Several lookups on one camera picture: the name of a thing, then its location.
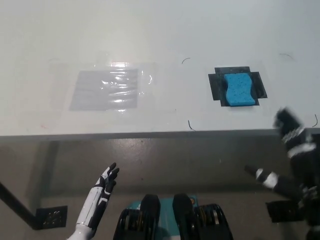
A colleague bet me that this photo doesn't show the robot lower body legs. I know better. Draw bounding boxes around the robot lower body legs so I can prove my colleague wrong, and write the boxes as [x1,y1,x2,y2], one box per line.
[112,193,235,240]

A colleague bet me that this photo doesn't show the clear plastic sheet patch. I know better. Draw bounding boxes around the clear plastic sheet patch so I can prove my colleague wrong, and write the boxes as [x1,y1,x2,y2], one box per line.
[69,68,139,112]

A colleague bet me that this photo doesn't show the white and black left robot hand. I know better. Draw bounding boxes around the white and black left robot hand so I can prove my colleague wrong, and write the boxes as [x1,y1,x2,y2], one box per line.
[75,162,121,229]

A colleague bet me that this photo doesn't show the black table leg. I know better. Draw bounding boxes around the black table leg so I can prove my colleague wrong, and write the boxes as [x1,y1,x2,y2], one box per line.
[0,181,42,230]

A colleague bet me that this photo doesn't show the blue wavy sponge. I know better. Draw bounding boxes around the blue wavy sponge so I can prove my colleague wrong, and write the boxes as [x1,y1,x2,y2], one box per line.
[223,72,256,107]

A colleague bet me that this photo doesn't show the black tape marked spot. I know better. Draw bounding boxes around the black tape marked spot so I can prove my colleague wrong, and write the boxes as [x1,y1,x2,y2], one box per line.
[207,66,268,108]

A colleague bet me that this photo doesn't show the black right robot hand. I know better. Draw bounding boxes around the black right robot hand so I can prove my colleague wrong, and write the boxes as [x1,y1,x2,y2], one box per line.
[244,106,320,224]

